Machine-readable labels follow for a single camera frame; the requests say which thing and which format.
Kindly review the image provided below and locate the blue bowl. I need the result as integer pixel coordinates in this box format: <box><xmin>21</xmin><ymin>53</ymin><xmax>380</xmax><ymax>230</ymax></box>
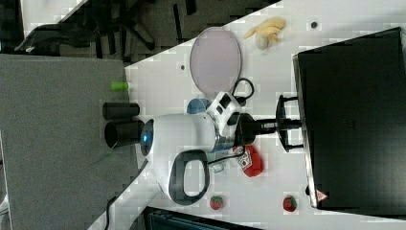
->
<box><xmin>187</xmin><ymin>99</ymin><xmax>209</xmax><ymax>114</ymax></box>

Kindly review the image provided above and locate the black toaster oven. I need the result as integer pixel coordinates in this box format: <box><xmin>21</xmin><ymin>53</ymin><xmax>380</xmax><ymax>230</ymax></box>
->
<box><xmin>293</xmin><ymin>27</ymin><xmax>406</xmax><ymax>219</ymax></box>

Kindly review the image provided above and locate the lilac round plate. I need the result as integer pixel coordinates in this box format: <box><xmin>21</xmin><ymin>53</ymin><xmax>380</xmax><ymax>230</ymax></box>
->
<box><xmin>190</xmin><ymin>27</ymin><xmax>241</xmax><ymax>98</ymax></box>

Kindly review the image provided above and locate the red ketchup bottle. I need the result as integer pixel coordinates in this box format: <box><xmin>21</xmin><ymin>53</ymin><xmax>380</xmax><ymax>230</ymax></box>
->
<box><xmin>233</xmin><ymin>145</ymin><xmax>263</xmax><ymax>177</ymax></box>

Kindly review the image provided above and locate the peeled banana toy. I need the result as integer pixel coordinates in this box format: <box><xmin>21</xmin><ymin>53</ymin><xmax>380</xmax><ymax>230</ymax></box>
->
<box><xmin>243</xmin><ymin>16</ymin><xmax>286</xmax><ymax>50</ymax></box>

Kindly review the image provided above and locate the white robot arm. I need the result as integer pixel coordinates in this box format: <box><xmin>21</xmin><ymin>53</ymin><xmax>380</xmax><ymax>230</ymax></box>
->
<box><xmin>140</xmin><ymin>113</ymin><xmax>278</xmax><ymax>205</ymax></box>

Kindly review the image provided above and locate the small black cylinder holder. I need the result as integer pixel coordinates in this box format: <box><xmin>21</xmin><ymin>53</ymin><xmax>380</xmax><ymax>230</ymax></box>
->
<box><xmin>102</xmin><ymin>103</ymin><xmax>140</xmax><ymax>120</ymax></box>

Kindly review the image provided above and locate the small red tomato toy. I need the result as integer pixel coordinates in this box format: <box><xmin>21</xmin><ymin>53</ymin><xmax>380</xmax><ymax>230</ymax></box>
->
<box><xmin>282</xmin><ymin>195</ymin><xmax>297</xmax><ymax>212</ymax></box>

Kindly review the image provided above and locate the lime green small object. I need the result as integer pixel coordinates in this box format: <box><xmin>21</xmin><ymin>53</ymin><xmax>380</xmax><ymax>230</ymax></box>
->
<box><xmin>110</xmin><ymin>81</ymin><xmax>129</xmax><ymax>91</ymax></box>

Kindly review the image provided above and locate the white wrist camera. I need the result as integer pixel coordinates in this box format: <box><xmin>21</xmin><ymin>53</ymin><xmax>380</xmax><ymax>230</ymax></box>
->
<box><xmin>207</xmin><ymin>92</ymin><xmax>241</xmax><ymax>137</ymax></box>

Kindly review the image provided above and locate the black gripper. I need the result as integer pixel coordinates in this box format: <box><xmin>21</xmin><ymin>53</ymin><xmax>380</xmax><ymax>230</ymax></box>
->
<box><xmin>234</xmin><ymin>113</ymin><xmax>277</xmax><ymax>147</ymax></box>

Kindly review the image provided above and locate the strawberry toy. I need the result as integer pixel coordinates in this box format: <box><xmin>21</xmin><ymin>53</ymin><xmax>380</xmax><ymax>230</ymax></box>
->
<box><xmin>210</xmin><ymin>195</ymin><xmax>223</xmax><ymax>210</ymax></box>

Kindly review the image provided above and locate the grey cloth mat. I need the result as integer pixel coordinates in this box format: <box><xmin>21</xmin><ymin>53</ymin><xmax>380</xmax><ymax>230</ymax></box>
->
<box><xmin>0</xmin><ymin>55</ymin><xmax>138</xmax><ymax>230</ymax></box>

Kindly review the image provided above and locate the black cable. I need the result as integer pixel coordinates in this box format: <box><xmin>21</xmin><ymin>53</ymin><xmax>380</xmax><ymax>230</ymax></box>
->
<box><xmin>231</xmin><ymin>77</ymin><xmax>256</xmax><ymax>106</ymax></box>

